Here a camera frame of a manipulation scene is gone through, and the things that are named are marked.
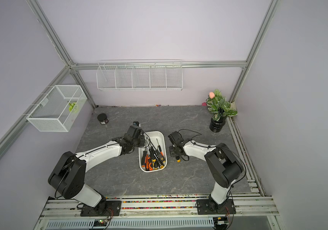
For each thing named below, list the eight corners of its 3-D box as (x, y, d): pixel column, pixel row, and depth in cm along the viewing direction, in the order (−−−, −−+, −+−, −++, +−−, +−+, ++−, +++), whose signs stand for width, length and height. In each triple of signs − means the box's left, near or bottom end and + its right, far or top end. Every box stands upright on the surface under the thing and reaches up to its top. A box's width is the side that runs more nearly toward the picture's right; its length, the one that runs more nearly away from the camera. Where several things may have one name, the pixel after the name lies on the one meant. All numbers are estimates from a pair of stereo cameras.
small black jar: (98, 124, 112) (95, 120, 109) (101, 117, 117) (98, 113, 113) (107, 124, 112) (105, 120, 109) (110, 117, 117) (108, 113, 113)
